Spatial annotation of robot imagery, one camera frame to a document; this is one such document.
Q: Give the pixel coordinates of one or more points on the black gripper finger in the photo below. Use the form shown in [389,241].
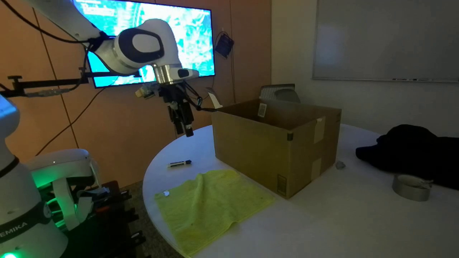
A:
[188,123]
[175,120]

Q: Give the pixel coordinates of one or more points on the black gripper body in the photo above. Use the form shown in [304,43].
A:
[174,95]

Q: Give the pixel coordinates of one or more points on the black marker pen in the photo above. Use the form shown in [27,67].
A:
[181,163]

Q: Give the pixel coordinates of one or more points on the yellow microfiber towel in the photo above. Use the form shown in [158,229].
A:
[210,209]

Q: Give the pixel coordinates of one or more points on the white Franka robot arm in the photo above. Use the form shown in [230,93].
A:
[144,44]

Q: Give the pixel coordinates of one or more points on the open cardboard box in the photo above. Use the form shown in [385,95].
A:
[267,148]

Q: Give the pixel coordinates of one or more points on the grey chair backrest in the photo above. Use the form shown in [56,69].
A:
[280,93]

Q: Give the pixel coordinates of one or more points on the black clothing pile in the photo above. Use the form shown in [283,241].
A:
[416,152]

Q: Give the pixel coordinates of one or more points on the grey tape roll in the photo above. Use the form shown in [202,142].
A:
[410,188]

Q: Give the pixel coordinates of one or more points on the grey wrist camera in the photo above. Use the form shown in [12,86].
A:
[145,92]

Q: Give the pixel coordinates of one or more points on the wall-mounted TV monitor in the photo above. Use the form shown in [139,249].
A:
[191,37]

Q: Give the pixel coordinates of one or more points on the black wall-mounted device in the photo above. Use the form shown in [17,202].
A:
[224,44]

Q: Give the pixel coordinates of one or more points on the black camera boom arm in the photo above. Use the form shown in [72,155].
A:
[43,84]

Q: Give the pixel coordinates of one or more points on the wall whiteboard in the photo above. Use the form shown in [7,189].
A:
[382,37]

